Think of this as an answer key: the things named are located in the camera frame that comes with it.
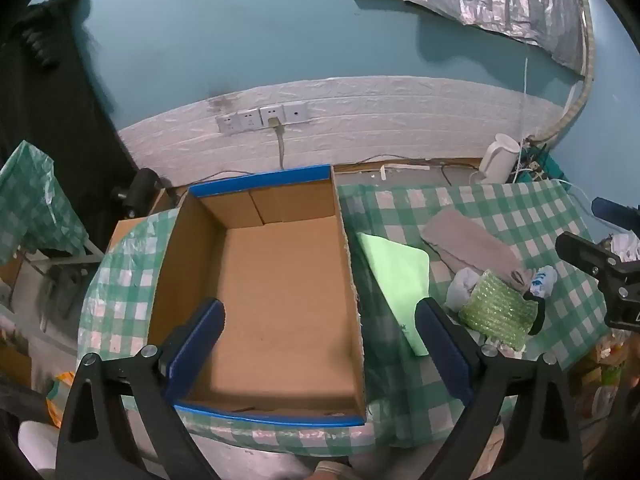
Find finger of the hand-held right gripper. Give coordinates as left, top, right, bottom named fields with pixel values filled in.
left=555, top=232, right=640, bottom=287
left=591, top=197, right=640, bottom=233

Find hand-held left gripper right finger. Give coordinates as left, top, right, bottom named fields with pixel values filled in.
left=414, top=297, right=586, bottom=480

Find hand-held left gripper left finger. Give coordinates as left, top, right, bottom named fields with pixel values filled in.
left=55, top=298, right=226, bottom=480

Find green bubble wrap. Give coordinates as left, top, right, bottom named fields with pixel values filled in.
left=457, top=270, right=541, bottom=353

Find light green cloth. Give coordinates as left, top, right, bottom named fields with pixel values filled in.
left=356, top=232, right=432, bottom=357

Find blue-edged cardboard box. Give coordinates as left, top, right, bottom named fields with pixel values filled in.
left=149, top=164, right=368, bottom=428

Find white crumpled plastic bag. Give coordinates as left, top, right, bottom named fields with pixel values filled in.
left=609, top=232, right=640, bottom=262

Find blue patterned white sock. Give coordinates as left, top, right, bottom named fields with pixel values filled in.
left=527, top=266, right=558, bottom=298

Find light grey sock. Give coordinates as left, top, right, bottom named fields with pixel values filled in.
left=445, top=267, right=483, bottom=311

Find green power strip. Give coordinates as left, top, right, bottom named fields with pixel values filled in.
left=520, top=145, right=572, bottom=186

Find snack packets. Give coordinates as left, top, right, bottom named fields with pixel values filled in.
left=570, top=332, right=632, bottom=421

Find green checked tablecloth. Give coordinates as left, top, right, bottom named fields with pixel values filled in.
left=77, top=180, right=613, bottom=456

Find large grey sock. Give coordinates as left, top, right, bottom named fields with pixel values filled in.
left=420, top=209, right=536, bottom=291

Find white electric kettle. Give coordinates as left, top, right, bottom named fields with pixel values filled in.
left=475, top=133, right=521, bottom=186

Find orange plastic bag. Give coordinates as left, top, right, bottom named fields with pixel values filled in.
left=46, top=372, right=77, bottom=428

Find black cylinder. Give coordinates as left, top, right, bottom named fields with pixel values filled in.
left=112, top=167, right=162, bottom=218

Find green checked plastic bag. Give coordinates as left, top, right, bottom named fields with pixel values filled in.
left=0, top=141, right=91, bottom=267

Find thin white cord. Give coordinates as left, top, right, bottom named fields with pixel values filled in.
left=520, top=57, right=530, bottom=153

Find beige rope trim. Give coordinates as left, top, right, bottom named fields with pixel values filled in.
left=542, top=0, right=597, bottom=142

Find grey power cable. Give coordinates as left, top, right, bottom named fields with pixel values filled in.
left=269, top=118, right=288, bottom=170

